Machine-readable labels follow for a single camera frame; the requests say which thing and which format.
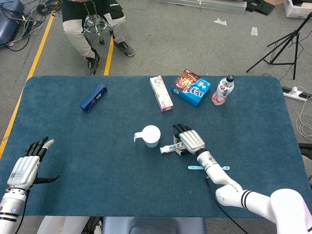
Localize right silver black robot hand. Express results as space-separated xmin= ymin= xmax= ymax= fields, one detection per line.
xmin=172 ymin=123 xmax=206 ymax=156

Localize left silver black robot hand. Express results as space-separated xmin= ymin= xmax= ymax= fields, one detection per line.
xmin=6 ymin=136 xmax=60 ymax=191

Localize white toothpaste tube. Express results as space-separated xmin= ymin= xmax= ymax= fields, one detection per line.
xmin=159 ymin=140 xmax=183 ymax=155

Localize light blue toothbrush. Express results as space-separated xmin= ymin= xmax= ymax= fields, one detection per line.
xmin=187 ymin=165 xmax=231 ymax=171

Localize white plastic mug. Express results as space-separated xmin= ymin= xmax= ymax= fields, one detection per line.
xmin=133 ymin=125 xmax=161 ymax=148

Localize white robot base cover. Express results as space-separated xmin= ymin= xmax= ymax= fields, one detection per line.
xmin=36 ymin=215 xmax=91 ymax=234

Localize white pink toothpaste box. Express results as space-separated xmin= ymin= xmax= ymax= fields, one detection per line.
xmin=149 ymin=75 xmax=174 ymax=113

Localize dark blue toothpaste box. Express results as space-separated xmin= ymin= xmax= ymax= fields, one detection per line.
xmin=79 ymin=83 xmax=108 ymax=114

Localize blue snack box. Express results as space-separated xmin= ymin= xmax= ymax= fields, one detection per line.
xmin=171 ymin=69 xmax=213 ymax=107

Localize pink drink bottle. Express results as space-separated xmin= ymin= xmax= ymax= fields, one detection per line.
xmin=211 ymin=74 xmax=235 ymax=106

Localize blue table mat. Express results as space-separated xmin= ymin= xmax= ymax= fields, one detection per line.
xmin=0 ymin=75 xmax=312 ymax=219

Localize white power strip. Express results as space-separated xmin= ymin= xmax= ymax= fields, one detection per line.
xmin=282 ymin=86 xmax=312 ymax=102

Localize aluminium rails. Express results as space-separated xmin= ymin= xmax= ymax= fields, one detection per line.
xmin=157 ymin=0 xmax=247 ymax=14

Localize dark blue machine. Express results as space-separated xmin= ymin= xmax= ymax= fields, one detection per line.
xmin=0 ymin=0 xmax=25 ymax=47

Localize black tripod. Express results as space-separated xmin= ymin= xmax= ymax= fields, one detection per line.
xmin=246 ymin=11 xmax=312 ymax=80

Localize seated person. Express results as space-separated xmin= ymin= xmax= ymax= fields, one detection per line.
xmin=60 ymin=0 xmax=136 ymax=76

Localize metal stool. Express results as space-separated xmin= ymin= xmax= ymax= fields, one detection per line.
xmin=82 ymin=0 xmax=114 ymax=45

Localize white plastic crate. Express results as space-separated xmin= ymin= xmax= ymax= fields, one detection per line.
xmin=282 ymin=0 xmax=312 ymax=19

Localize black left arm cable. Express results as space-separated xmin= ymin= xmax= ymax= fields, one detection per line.
xmin=14 ymin=190 xmax=31 ymax=234

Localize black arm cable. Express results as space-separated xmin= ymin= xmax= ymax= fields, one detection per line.
xmin=205 ymin=177 xmax=249 ymax=234
xmin=14 ymin=190 xmax=31 ymax=234

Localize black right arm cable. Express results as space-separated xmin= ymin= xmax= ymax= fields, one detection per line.
xmin=205 ymin=177 xmax=249 ymax=234

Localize white floor cable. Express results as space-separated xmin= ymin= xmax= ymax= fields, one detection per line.
xmin=295 ymin=92 xmax=312 ymax=138

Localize black plastic frame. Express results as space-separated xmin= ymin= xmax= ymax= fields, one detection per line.
xmin=245 ymin=0 xmax=276 ymax=16

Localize black cable bundle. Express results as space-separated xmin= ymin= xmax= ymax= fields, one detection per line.
xmin=36 ymin=0 xmax=61 ymax=17

